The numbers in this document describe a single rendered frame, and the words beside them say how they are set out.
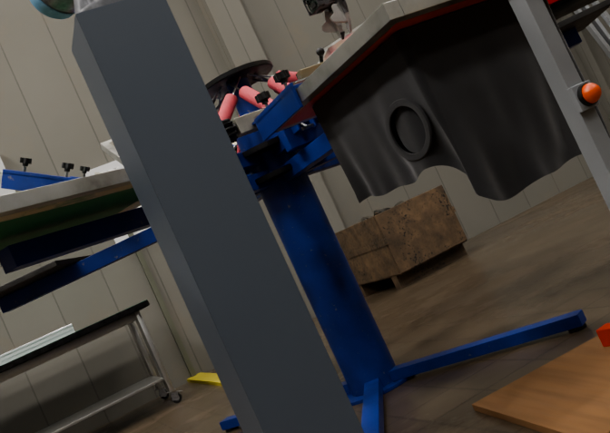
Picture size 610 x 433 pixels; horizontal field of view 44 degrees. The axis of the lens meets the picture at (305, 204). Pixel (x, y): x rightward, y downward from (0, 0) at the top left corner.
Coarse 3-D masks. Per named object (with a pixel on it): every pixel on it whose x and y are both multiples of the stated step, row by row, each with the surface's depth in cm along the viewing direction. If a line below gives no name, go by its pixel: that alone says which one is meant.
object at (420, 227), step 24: (432, 192) 583; (384, 216) 563; (408, 216) 571; (432, 216) 578; (456, 216) 586; (360, 240) 590; (384, 240) 558; (408, 240) 566; (432, 240) 574; (456, 240) 582; (360, 264) 606; (384, 264) 573; (408, 264) 562; (432, 264) 579; (360, 288) 624
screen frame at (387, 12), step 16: (400, 0) 152; (416, 0) 154; (432, 0) 155; (448, 0) 157; (464, 0) 163; (384, 16) 152; (400, 16) 152; (368, 32) 158; (384, 32) 158; (352, 48) 165; (368, 48) 167; (320, 64) 179; (336, 64) 174; (320, 80) 182; (304, 96) 192
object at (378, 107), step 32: (384, 64) 169; (352, 96) 186; (384, 96) 174; (416, 96) 165; (352, 128) 192; (384, 128) 180; (416, 128) 170; (352, 160) 199; (384, 160) 187; (416, 160) 172; (448, 160) 167; (384, 192) 192
